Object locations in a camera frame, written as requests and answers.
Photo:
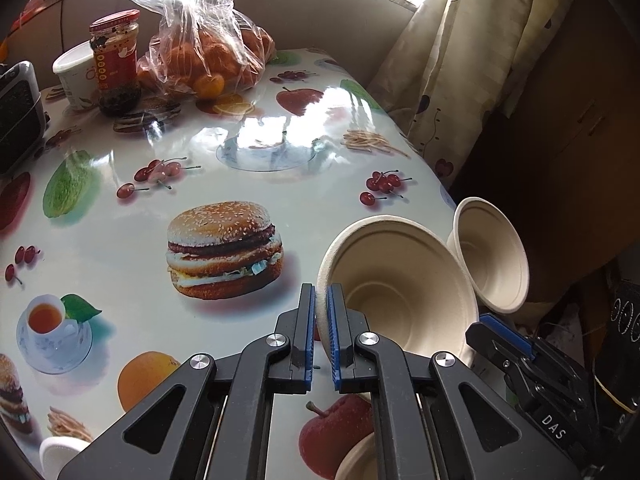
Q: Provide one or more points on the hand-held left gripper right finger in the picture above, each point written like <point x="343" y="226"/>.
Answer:
<point x="335" y="340"/>

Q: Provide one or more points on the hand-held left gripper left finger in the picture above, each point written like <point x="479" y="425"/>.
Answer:
<point x="309" y="340"/>

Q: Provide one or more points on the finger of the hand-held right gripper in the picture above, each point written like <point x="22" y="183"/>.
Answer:
<point x="510" y="335"/>
<point x="492" y="345"/>

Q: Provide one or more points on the beige paper bowl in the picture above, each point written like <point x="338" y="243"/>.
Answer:
<point x="400" y="280"/>
<point x="357" y="460"/>
<point x="495" y="265"/>

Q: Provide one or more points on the large white paper plate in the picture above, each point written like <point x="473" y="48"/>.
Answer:
<point x="62" y="457"/>

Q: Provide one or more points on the black appliance with dials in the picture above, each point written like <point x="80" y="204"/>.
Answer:
<point x="622" y="340"/>

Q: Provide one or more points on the food print tablecloth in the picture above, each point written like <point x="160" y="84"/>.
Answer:
<point x="125" y="260"/>

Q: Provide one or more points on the wooden cabinet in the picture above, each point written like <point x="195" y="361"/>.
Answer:
<point x="575" y="135"/>

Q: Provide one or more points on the patterned beige curtain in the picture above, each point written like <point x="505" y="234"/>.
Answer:
<point x="450" y="60"/>

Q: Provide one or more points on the plastic bag of oranges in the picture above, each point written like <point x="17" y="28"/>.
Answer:
<point x="200" y="45"/>

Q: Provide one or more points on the red label glass jar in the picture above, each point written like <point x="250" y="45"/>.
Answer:
<point x="116" y="65"/>

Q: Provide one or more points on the white plastic tub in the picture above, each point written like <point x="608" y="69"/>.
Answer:
<point x="72" y="80"/>

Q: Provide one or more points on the grey space heater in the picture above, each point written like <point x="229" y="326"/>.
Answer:
<point x="17" y="115"/>

